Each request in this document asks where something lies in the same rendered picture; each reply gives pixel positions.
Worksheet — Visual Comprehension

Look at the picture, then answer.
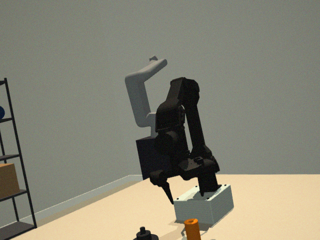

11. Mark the orange knob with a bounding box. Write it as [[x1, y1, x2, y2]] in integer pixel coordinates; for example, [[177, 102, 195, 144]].
[[184, 219, 201, 240]]

